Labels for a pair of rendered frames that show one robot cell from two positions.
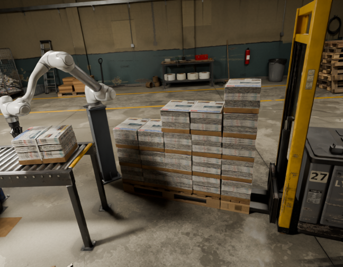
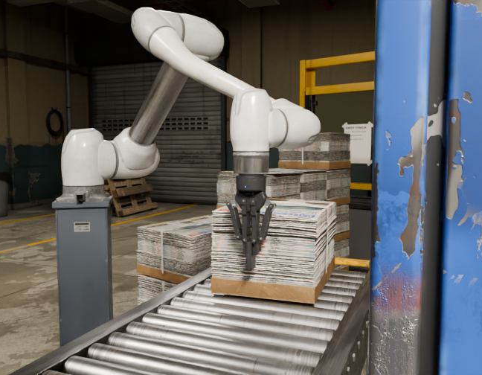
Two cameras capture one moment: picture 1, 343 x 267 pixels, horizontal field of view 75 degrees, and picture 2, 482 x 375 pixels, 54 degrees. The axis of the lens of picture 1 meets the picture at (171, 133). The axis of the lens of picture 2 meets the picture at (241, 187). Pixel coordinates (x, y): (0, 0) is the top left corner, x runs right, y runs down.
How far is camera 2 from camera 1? 2.86 m
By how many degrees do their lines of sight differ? 71
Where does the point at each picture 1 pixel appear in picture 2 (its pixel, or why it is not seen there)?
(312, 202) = not seen: hidden behind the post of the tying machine
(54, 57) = (207, 27)
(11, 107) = (307, 117)
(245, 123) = (344, 182)
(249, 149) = (345, 219)
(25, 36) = not seen: outside the picture
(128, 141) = not seen: hidden behind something
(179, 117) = (290, 184)
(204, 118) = (313, 181)
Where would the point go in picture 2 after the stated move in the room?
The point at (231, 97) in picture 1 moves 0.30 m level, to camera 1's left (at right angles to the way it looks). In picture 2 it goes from (332, 147) to (325, 147)
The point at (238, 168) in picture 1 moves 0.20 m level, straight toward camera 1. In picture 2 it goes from (339, 252) to (369, 257)
